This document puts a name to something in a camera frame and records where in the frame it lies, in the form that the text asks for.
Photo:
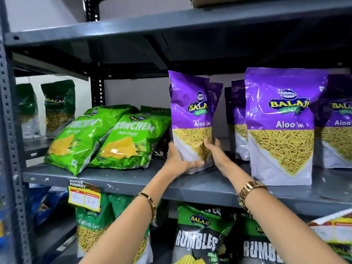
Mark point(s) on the person's right hand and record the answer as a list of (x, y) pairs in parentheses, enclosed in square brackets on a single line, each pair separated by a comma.
[(220, 160)]

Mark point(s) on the person's left hand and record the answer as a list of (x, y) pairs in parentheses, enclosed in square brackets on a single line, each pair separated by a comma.
[(174, 163)]

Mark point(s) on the person's right thumb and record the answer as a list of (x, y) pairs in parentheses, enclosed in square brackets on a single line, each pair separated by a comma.
[(210, 147)]

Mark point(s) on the person's left thumb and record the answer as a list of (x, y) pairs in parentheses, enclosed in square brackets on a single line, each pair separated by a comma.
[(194, 164)]

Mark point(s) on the purple sev snack packet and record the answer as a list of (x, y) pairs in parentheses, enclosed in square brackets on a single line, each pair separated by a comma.
[(216, 97), (280, 151), (189, 118), (337, 134), (239, 112)]

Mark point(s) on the person's right forearm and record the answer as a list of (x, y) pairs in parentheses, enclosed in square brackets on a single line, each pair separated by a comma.
[(277, 225)]

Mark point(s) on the person's left forearm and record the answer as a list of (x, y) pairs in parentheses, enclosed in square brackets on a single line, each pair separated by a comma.
[(129, 225)]

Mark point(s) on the grey metal shelving rack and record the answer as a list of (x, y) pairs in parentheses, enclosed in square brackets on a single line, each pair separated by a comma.
[(192, 186)]

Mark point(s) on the black snack packet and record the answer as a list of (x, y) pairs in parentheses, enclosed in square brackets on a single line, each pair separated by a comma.
[(164, 145)]

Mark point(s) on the gold wristwatch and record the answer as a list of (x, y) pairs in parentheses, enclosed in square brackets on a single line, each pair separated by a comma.
[(249, 192)]

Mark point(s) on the light green chips packet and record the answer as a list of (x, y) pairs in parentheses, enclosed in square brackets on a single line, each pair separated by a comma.
[(132, 141), (129, 108), (154, 109), (79, 140)]

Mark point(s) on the black green chips packet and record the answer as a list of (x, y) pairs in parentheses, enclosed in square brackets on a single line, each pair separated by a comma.
[(199, 236), (254, 244)]

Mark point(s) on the dark green sev packet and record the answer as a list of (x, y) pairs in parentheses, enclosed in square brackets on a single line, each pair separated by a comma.
[(27, 107), (120, 206), (59, 107), (92, 225)]

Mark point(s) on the red yellow price label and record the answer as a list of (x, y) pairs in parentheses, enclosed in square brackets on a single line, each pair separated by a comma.
[(84, 196)]

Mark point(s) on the yellow white snack packet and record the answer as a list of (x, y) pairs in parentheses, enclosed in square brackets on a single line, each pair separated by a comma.
[(334, 230)]

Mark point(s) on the blue snack packet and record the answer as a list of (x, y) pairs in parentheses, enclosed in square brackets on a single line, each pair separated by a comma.
[(46, 202)]

